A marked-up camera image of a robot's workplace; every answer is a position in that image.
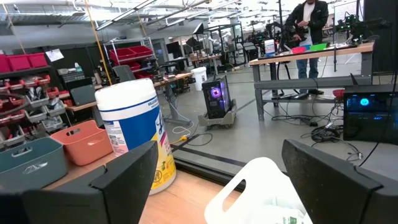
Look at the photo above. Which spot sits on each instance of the long ceiling light strip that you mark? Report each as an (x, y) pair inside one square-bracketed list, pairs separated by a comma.
[(124, 14)]

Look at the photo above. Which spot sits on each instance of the white paper sign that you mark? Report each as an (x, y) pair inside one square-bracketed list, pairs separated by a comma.
[(54, 55)]

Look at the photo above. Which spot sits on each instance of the wooden top workbench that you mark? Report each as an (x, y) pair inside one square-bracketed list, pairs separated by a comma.
[(311, 54)]

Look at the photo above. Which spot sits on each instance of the orange plastic bin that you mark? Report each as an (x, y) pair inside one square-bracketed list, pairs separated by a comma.
[(84, 146)]

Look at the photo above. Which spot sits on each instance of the red bowl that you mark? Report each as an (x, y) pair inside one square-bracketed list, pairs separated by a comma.
[(338, 93)]

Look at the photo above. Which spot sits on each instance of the green plastic tray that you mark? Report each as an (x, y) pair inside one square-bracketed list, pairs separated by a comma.
[(318, 47)]

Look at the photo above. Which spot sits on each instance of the white wipes canister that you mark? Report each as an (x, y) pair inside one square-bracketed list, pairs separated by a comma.
[(133, 124)]

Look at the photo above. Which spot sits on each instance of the white plastic bin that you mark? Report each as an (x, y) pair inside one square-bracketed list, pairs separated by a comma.
[(264, 186)]

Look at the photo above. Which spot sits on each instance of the black PC blue light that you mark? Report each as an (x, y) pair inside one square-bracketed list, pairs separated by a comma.
[(370, 115)]

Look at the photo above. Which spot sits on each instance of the black computer monitor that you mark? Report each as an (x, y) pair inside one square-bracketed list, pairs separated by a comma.
[(173, 49)]

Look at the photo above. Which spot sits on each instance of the black PC tower purple light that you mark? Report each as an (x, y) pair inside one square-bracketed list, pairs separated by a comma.
[(216, 95)]

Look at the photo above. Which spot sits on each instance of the grey office chair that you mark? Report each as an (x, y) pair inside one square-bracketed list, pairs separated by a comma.
[(123, 73)]

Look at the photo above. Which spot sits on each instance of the dark closed laptop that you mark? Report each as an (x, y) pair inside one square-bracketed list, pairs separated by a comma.
[(82, 95)]

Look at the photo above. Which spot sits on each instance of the red storage bin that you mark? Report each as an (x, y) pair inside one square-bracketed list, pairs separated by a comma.
[(141, 50), (122, 53), (37, 59), (18, 62)]

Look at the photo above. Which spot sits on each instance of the small white blue canister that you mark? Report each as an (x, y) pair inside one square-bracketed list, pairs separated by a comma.
[(269, 47)]

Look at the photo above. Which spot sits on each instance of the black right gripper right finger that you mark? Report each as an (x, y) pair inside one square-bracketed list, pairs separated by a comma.
[(329, 183)]

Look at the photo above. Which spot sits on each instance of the grey wheeled cart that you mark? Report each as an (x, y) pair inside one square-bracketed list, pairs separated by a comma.
[(224, 119)]

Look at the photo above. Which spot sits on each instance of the teal plastic bin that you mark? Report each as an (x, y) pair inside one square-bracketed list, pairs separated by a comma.
[(31, 168)]

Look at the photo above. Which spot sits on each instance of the pink plastic tray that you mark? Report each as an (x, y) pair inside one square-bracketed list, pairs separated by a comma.
[(298, 50)]

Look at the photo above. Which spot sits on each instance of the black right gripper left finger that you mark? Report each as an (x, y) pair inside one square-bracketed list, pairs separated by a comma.
[(130, 180)]

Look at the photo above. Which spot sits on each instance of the black pillar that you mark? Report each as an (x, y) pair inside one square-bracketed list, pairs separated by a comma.
[(385, 46)]

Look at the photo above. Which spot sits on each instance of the black small parts rack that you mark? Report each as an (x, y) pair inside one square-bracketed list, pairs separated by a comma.
[(31, 105)]

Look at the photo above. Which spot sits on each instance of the white plastic bucket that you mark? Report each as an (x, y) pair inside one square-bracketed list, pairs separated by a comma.
[(199, 77)]

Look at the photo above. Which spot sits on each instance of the person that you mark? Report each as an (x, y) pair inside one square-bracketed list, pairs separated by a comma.
[(311, 18)]

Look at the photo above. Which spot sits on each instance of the wooden top desk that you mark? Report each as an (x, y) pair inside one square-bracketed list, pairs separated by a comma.
[(174, 77)]

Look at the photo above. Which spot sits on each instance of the black bench robot arm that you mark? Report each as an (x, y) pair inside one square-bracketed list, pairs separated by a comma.
[(360, 26)]

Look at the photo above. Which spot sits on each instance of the black frame cabinet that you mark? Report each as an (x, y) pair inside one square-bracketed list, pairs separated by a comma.
[(228, 40)]

